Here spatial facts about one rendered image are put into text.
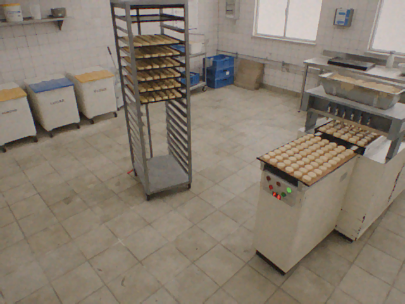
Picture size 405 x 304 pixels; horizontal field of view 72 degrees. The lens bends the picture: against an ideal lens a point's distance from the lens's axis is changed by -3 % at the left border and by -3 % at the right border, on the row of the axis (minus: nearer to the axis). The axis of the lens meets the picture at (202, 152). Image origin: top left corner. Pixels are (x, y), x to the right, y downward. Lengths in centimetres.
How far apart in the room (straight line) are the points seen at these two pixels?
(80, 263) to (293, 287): 166
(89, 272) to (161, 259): 56
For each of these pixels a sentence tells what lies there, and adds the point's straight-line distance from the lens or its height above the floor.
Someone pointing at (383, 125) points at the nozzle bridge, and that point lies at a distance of 231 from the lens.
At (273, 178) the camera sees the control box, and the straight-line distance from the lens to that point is 187.
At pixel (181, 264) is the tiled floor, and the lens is 240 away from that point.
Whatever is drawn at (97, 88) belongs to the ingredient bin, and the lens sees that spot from 473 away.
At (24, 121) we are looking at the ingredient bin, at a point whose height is 35.
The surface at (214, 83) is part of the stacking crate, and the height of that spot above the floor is 12.
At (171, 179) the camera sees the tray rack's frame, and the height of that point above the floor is 15.
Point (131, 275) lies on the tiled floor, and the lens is 239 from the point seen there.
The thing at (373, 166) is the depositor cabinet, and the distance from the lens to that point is 234.
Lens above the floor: 188
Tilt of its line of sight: 30 degrees down
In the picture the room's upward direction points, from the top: straight up
